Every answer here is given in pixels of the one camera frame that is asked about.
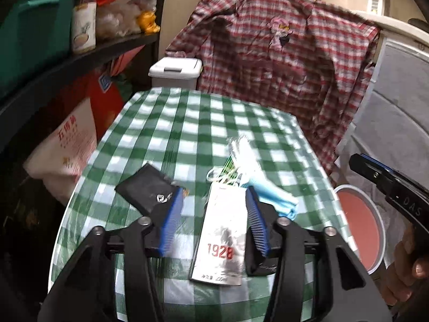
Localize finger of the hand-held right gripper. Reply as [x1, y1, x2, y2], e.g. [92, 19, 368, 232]
[358, 153, 391, 171]
[349, 153, 393, 190]

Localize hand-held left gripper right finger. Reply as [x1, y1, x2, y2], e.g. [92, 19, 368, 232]
[245, 186, 393, 322]

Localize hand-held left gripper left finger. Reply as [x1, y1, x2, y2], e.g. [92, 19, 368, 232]
[37, 186, 185, 322]

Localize blue face mask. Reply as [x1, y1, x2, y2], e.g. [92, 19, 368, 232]
[206, 166, 299, 222]

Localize white red carton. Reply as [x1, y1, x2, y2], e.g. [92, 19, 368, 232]
[188, 183, 252, 287]

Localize black pouch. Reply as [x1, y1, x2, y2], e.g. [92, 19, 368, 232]
[114, 163, 183, 218]

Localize pink trash bin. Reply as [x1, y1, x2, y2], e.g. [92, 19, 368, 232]
[333, 184, 396, 274]

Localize person's right hand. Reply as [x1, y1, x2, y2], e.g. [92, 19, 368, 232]
[382, 225, 429, 306]

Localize grey fabric cover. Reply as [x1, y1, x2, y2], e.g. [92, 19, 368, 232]
[335, 38, 429, 208]

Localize green white checked tablecloth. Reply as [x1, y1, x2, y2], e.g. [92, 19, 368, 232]
[49, 87, 352, 322]

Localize white sack with red print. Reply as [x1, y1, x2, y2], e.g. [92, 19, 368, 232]
[23, 97, 98, 205]

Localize red plaid shirt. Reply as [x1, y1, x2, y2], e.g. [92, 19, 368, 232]
[164, 0, 381, 175]

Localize orange printed bag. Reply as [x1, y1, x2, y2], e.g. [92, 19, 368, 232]
[80, 45, 145, 141]

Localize white lidded bin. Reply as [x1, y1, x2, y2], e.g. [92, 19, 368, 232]
[148, 57, 203, 91]

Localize black shelf rack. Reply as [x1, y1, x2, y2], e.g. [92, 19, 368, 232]
[0, 0, 170, 155]

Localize yellow bag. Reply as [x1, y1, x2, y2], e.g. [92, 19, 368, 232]
[137, 11, 161, 34]

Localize white plastic bags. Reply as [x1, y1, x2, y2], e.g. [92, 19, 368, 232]
[95, 0, 158, 39]

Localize spice jar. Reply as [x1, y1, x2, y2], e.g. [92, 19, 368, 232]
[71, 0, 98, 54]

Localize teal storage box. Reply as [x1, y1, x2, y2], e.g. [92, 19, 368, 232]
[0, 0, 77, 98]

